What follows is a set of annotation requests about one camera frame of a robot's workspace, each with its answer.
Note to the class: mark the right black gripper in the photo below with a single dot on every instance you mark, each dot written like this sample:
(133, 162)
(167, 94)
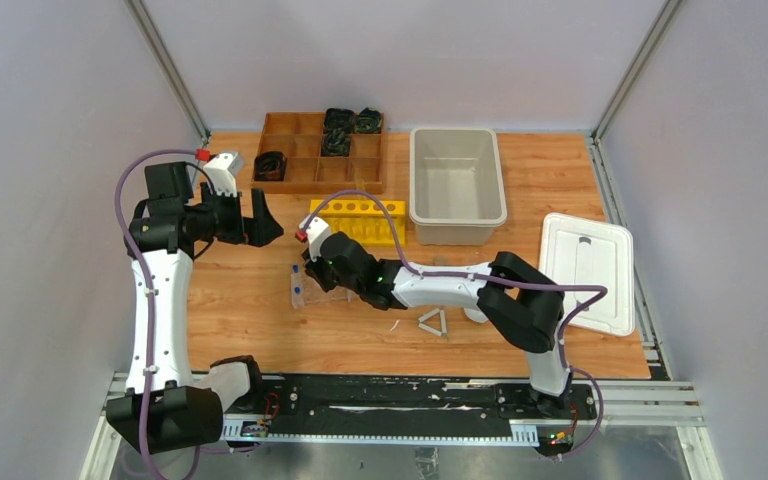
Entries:
(315, 268)

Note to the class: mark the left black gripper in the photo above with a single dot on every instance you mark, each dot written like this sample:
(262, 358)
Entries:
(239, 216)

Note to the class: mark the clear glass test tube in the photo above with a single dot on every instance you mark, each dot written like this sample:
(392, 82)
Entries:
(361, 187)

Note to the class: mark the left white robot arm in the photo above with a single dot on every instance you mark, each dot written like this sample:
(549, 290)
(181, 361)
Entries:
(164, 408)

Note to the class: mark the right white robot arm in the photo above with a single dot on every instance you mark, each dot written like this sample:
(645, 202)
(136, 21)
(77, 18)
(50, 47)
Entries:
(521, 303)

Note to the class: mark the yellow test tube rack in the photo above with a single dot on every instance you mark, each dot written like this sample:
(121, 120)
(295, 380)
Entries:
(364, 221)

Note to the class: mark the clear plastic tube rack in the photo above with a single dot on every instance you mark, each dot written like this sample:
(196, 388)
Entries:
(313, 294)

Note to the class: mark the wooden compartment tray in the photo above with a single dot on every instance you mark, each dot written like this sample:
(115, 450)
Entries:
(320, 152)

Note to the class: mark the white clay triangle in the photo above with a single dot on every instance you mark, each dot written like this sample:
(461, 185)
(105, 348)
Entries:
(434, 322)

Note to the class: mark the beige plastic bin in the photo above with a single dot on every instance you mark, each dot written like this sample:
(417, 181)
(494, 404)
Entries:
(456, 186)

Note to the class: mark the white round dish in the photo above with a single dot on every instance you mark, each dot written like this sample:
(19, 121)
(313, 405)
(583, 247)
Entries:
(476, 316)

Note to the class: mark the white plastic bin lid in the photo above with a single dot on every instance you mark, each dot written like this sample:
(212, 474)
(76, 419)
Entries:
(580, 251)

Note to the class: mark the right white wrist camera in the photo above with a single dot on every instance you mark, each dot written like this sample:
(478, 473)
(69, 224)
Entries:
(317, 231)

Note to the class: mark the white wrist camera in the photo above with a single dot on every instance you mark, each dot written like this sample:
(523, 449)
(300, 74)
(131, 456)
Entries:
(317, 231)
(221, 170)

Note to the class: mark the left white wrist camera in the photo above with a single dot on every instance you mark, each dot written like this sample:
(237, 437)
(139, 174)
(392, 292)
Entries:
(221, 170)

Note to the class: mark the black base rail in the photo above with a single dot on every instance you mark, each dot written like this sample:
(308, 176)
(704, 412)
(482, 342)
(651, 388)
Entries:
(368, 407)

